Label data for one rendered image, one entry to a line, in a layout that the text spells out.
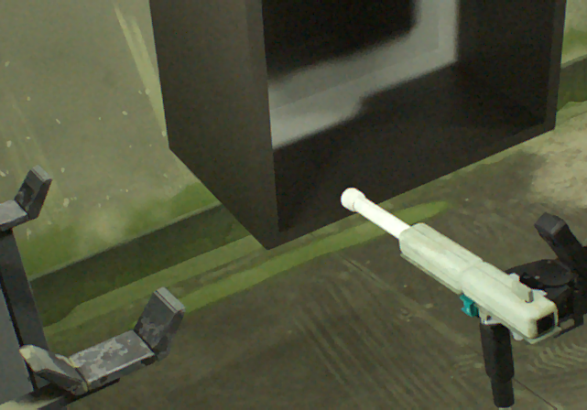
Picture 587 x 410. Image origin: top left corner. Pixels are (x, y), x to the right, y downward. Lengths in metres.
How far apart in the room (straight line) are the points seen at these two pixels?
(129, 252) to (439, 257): 1.20
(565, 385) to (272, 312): 0.66
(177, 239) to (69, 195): 0.26
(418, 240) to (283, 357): 0.78
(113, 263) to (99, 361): 2.15
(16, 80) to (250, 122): 1.05
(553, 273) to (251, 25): 0.54
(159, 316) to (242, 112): 1.26
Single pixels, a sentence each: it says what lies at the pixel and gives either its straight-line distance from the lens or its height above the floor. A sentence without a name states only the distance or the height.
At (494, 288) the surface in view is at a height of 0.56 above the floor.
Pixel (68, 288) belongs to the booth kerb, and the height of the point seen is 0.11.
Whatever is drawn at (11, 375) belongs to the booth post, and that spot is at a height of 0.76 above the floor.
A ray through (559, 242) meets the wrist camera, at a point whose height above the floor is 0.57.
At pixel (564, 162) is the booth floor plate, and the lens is 3.05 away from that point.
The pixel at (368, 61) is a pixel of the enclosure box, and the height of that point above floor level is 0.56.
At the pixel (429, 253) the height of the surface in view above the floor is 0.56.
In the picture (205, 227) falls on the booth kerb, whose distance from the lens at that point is 2.82.
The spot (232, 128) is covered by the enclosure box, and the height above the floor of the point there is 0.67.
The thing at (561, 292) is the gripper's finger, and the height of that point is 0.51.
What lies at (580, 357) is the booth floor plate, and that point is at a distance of 2.37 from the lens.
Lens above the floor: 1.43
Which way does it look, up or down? 27 degrees down
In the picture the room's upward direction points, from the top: 11 degrees counter-clockwise
